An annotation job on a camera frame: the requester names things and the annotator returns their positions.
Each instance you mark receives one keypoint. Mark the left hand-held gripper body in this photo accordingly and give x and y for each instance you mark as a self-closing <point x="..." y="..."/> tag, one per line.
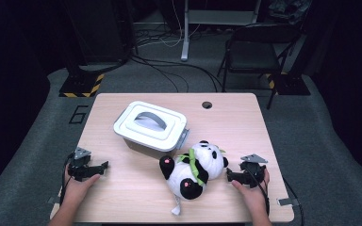
<point x="79" y="166"/>

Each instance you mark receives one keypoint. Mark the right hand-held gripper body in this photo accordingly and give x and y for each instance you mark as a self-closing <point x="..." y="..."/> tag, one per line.
<point x="252" y="174"/>

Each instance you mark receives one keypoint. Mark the panda plush toy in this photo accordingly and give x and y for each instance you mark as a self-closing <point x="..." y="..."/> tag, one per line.
<point x="198" y="169"/>

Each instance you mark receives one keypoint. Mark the clear plastic storage box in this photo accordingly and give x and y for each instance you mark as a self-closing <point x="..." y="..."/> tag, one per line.
<point x="182" y="139"/>

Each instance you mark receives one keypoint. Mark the person's right hand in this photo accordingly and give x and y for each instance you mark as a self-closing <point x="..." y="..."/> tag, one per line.
<point x="254" y="196"/>

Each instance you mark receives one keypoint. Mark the person's left hand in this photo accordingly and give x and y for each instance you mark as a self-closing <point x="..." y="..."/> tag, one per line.
<point x="77" y="188"/>

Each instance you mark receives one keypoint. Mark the grey tape strip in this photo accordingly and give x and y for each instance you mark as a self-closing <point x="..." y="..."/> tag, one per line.
<point x="53" y="200"/>
<point x="287" y="201"/>

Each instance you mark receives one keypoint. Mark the black stand base yellow stripes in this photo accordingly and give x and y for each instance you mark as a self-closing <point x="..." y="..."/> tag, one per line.
<point x="80" y="85"/>
<point x="290" y="84"/>

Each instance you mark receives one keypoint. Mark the black folding chair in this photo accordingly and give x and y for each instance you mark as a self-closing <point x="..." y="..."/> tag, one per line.
<point x="251" y="53"/>

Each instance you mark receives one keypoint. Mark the black cabinet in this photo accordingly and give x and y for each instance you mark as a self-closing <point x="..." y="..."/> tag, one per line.
<point x="100" y="28"/>

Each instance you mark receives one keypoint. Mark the dark cloth heap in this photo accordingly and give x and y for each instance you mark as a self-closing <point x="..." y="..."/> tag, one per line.
<point x="290" y="11"/>

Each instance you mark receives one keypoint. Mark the white desk frame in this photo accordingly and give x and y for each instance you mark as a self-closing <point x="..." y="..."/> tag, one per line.
<point x="185" y="31"/>

